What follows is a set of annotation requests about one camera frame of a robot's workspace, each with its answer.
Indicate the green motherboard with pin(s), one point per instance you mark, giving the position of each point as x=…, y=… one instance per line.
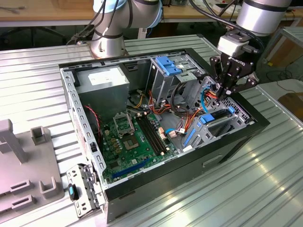
x=118, y=163

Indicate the grey metal tool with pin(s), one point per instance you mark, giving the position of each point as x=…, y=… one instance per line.
x=10, y=9

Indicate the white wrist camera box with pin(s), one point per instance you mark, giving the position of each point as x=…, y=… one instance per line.
x=230, y=46

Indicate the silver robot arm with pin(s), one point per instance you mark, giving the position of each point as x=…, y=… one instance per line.
x=260, y=16

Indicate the grey metal disk bay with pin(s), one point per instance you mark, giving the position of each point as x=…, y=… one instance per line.
x=200, y=136

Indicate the black PC case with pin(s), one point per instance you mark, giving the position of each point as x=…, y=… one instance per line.
x=165, y=179

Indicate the blue black bracket latch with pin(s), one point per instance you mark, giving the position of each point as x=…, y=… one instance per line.
x=71, y=192

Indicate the large brown cardboard box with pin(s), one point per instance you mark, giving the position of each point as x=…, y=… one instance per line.
x=286, y=52

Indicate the wooden desk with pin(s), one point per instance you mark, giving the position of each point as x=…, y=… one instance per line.
x=35, y=14
x=180, y=13

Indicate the grey parts rack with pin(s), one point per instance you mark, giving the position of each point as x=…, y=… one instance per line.
x=30, y=165

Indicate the CPU socket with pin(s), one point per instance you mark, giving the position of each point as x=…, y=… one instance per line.
x=130, y=143

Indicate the grey optical drive cage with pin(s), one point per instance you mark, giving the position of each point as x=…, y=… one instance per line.
x=163, y=87

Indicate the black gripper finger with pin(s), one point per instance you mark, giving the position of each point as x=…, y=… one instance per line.
x=219, y=73
x=246, y=84

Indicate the metal card retainer bracket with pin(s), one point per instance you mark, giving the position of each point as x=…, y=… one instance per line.
x=81, y=208

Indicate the hard disk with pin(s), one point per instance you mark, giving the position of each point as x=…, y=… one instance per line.
x=207, y=119

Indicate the grey power supply box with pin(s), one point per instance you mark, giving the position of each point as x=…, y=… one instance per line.
x=104, y=99

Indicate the grey metal frame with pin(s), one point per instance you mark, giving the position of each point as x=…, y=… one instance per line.
x=296, y=32

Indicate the blue plastic drive latch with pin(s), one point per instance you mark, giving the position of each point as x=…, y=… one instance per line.
x=164, y=62
x=172, y=70

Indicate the blue expansion slot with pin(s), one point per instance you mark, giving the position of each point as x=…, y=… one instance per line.
x=130, y=168

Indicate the black RAM slot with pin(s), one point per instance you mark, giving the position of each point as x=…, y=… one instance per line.
x=155, y=133
x=148, y=136

